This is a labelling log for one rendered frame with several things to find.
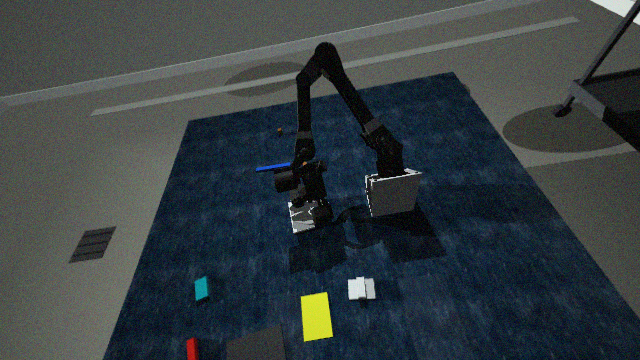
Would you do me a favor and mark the red rectangular block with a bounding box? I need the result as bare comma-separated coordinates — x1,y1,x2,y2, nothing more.
186,338,199,360

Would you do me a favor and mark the yellow flat plate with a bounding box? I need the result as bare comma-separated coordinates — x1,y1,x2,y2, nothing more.
301,292,333,341

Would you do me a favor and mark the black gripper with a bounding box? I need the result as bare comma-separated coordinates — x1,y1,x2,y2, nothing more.
304,181,334,224

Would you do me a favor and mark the blue rectangular bar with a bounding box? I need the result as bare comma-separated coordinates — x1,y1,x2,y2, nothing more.
256,163,291,172

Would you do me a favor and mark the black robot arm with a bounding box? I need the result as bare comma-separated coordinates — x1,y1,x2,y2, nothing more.
273,42,406,208

